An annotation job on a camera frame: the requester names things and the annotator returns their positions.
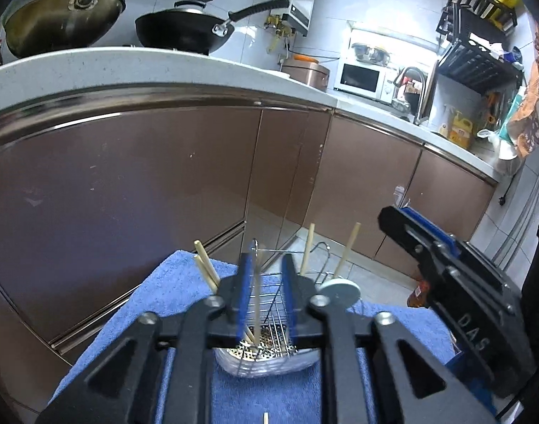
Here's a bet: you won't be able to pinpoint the wire utensil holder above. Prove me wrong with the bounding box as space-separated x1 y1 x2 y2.
214 241 363 378

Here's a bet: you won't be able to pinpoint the amber bottle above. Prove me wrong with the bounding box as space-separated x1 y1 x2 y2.
406 279 430 309

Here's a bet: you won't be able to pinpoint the white microwave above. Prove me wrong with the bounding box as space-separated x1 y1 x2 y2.
333 61 400 105

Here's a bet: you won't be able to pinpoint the black wall rack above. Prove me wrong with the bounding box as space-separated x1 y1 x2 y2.
436 0 524 94

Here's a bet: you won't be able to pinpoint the floral apron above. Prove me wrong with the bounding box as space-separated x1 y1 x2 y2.
505 26 539 160

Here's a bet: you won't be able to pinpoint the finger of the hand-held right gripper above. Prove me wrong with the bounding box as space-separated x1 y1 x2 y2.
379 205 452 302
404 206 465 258

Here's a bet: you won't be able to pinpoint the steel faucet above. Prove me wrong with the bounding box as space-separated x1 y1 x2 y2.
393 66 429 124

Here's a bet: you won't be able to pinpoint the blue towel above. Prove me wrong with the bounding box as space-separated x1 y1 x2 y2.
48 249 460 424

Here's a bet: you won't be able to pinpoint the kitchen window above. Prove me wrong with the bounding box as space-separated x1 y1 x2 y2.
346 21 442 98

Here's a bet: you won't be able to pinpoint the copper rice cooker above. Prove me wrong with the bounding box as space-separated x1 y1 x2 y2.
281 57 331 93

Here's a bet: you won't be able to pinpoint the brown base cabinets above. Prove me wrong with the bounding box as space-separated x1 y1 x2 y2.
0 93 500 407

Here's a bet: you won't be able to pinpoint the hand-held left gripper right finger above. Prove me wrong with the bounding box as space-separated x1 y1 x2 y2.
282 253 500 424

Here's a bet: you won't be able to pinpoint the yellow detergent bottle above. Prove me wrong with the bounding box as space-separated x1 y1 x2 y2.
446 110 474 149

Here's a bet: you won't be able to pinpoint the black wok with lid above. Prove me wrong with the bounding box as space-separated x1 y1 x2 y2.
134 0 290 56

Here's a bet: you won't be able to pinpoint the white kitchen countertop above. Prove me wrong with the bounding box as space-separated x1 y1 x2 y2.
0 46 504 183

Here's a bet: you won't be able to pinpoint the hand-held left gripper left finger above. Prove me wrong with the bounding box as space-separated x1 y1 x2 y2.
33 238 270 424

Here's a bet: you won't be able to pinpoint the steel pot with lid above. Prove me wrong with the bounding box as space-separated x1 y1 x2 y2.
2 0 127 59

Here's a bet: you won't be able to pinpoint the brass pipe fittings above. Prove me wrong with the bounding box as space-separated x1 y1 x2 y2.
264 13 297 51

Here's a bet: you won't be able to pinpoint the white plastic bag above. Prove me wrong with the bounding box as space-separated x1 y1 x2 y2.
477 128 518 174

